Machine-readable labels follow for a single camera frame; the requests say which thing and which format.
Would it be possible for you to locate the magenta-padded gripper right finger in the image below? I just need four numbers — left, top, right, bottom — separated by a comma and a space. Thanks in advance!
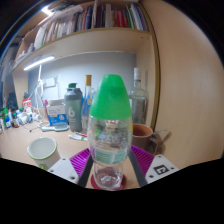
127, 144, 180, 189

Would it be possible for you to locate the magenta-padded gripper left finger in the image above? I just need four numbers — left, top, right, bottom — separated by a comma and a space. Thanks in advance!
48, 147, 95, 189

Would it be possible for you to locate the clear bottle with green cap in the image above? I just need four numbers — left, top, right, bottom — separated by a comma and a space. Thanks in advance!
87, 73, 134, 191

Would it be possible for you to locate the white and green marker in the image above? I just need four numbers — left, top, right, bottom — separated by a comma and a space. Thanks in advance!
68, 134, 88, 142

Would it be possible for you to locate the brown mug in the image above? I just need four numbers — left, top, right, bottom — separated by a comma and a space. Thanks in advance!
132, 123, 161, 155

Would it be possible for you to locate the blue and white carton box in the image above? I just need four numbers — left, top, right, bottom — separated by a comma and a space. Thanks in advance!
45, 98, 68, 127

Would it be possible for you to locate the grey shaker bottle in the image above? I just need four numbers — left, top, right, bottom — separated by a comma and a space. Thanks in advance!
63, 83, 84, 133

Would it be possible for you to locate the clear glass bottle white cap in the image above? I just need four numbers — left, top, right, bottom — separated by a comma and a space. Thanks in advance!
128, 67, 149, 126

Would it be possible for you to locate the red and white can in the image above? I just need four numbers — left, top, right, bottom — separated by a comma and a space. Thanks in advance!
22, 97, 33, 113

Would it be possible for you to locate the white desk lamp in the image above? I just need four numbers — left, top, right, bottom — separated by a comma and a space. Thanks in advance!
23, 55, 70, 132

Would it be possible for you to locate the wooden bookshelf with books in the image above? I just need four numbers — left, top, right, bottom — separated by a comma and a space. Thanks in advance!
11, 0, 161, 133

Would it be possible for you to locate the bright ceiling light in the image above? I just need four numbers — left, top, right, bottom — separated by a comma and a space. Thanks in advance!
40, 5, 54, 17

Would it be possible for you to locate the white wall socket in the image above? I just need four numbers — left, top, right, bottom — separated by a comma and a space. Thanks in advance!
43, 77, 57, 88

